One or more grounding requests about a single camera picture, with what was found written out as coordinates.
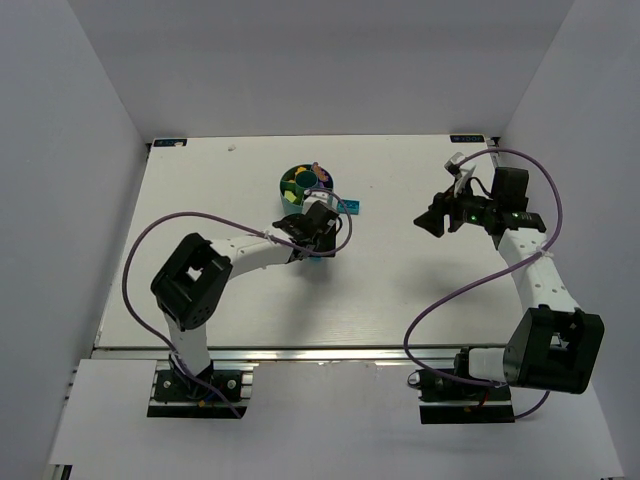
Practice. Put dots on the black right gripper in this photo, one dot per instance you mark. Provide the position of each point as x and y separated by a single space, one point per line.
447 214

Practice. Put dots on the light green small lego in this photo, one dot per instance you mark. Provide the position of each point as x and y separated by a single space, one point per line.
289 194

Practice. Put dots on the teal long lego brick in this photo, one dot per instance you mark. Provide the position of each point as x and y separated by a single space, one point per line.
351 207

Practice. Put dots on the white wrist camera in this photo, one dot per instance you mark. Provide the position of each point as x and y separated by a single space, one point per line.
461 169
310 197

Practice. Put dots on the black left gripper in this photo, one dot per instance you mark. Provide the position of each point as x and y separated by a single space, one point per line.
310 247

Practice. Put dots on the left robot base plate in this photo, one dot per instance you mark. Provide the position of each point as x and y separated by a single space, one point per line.
174 396

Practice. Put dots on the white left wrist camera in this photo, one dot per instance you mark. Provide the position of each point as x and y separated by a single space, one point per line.
310 197

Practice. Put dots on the blue corner label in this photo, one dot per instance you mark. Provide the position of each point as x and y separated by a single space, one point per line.
467 138
169 142

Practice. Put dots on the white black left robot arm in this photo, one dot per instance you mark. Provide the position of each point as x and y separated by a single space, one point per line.
190 284

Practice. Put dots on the right blue corner label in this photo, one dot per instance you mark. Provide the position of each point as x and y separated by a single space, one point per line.
467 138

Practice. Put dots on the left blue corner label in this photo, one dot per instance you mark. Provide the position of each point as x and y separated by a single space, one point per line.
169 142

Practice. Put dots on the teal round divided container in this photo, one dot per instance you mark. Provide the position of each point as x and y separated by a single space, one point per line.
297 180

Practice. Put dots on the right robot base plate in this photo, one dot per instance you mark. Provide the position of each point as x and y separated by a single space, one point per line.
443 402

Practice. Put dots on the aluminium front table rail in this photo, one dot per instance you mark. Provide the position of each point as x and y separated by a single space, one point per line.
315 354

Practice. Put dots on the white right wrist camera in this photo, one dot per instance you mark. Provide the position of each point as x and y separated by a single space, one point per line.
461 169

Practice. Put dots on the aluminium table rail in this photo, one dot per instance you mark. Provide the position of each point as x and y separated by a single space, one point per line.
315 354
525 247

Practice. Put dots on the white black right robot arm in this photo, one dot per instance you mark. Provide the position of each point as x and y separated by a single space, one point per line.
555 345

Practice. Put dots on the aluminium right table rail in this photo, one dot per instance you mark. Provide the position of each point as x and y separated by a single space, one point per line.
525 247

